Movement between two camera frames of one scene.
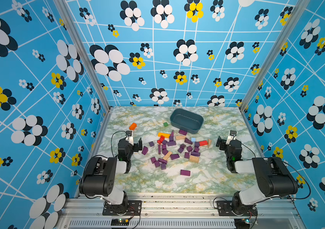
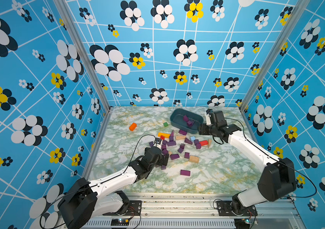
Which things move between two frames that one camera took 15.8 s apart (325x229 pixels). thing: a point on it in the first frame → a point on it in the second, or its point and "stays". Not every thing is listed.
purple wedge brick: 187,141 stays
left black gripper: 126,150 → 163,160
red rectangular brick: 203,142 stays
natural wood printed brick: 180,137 stays
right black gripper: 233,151 → 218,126
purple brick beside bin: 183,132 stays
